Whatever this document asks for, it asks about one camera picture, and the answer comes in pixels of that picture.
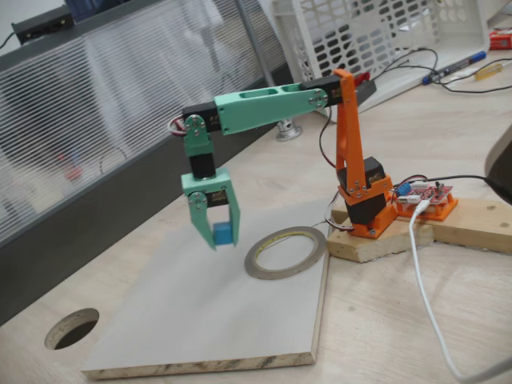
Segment blue cube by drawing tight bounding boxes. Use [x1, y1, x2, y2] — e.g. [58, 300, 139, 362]
[212, 222, 233, 246]

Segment metal clamp foot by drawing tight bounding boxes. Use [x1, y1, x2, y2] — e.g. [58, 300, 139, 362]
[275, 118, 304, 143]

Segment grey laminated chipboard panel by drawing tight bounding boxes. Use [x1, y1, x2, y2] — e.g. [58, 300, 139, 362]
[81, 198, 334, 381]

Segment ribbed translucent desk partition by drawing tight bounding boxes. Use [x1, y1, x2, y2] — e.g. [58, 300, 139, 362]
[0, 0, 299, 327]

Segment wooden block with screw holes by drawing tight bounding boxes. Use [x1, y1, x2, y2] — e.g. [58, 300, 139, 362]
[326, 222, 436, 264]

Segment black power adapter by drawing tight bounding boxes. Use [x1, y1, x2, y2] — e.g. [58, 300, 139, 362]
[354, 78, 378, 108]

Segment dark monitor screen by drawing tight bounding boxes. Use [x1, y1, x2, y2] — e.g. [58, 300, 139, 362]
[66, 0, 224, 23]

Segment red controller circuit board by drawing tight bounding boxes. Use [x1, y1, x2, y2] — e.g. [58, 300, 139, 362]
[390, 179, 455, 211]

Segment black device on partition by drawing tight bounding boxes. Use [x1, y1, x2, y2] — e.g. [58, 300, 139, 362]
[10, 6, 75, 44]

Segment long wooden plank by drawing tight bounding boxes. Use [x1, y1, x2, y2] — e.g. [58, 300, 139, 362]
[431, 198, 512, 254]

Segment blue capped marker pen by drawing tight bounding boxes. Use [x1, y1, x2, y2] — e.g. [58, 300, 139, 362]
[422, 50, 488, 85]

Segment dark rounded object beige edge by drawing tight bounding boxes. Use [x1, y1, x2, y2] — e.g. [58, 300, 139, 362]
[483, 123, 512, 193]

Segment white plastic lattice basket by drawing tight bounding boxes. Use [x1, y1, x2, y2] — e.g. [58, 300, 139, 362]
[271, 0, 491, 123]

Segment yellow translucent stick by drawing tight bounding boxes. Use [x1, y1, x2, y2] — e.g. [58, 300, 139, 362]
[474, 62, 504, 81]

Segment small red box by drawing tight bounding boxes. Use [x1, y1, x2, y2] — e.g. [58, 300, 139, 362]
[488, 31, 512, 51]

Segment grey tape ring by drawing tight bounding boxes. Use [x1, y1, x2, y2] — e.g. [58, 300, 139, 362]
[243, 226, 327, 281]

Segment looped red white servo wires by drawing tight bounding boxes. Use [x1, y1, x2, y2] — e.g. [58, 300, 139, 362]
[166, 114, 189, 139]

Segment grey white servo wires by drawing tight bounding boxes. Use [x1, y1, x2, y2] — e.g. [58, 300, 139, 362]
[322, 190, 356, 234]

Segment thin black red servo wire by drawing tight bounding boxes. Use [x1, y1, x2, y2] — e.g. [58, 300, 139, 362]
[318, 107, 339, 169]

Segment grey metal partition post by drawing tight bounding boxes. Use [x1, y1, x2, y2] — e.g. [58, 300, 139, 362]
[235, 0, 283, 91]

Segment white USB cable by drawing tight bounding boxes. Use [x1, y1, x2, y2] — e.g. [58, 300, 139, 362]
[408, 199, 512, 383]

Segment orange controller board mount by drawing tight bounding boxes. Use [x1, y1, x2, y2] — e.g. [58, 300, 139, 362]
[395, 195, 459, 223]

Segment thin black cable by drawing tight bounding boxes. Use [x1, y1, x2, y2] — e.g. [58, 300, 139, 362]
[434, 58, 512, 95]
[370, 47, 439, 81]

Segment black power cable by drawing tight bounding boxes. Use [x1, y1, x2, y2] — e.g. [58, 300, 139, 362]
[383, 174, 512, 197]

